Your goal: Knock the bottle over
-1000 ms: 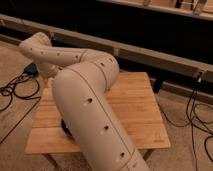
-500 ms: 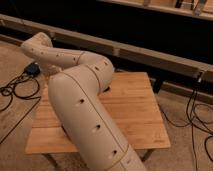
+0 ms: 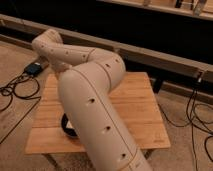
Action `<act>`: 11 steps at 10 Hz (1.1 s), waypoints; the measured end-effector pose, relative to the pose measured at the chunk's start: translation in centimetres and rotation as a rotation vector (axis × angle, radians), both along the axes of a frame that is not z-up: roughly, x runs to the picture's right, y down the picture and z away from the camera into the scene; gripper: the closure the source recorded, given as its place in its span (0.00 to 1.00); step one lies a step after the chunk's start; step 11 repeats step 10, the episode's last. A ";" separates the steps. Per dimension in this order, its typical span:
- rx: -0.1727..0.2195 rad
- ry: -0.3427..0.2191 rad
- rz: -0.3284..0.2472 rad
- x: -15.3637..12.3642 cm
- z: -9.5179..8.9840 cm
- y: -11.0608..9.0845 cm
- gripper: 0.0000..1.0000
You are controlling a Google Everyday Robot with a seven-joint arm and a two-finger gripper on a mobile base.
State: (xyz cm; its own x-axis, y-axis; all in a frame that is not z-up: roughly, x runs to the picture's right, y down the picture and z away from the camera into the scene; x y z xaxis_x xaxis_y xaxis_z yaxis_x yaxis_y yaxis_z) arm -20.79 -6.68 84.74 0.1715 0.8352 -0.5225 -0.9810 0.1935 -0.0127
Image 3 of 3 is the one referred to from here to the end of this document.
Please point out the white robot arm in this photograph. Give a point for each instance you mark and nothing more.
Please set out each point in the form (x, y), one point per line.
(86, 76)

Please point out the black round bowl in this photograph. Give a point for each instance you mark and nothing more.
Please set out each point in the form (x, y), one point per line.
(67, 128)

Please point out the blue power adapter box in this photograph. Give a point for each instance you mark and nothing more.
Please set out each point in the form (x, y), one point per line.
(33, 69)

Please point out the wooden shelf with items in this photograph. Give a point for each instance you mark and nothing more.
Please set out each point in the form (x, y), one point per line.
(200, 9)

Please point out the long wooden rail beam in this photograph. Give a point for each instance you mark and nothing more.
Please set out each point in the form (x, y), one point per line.
(162, 65)

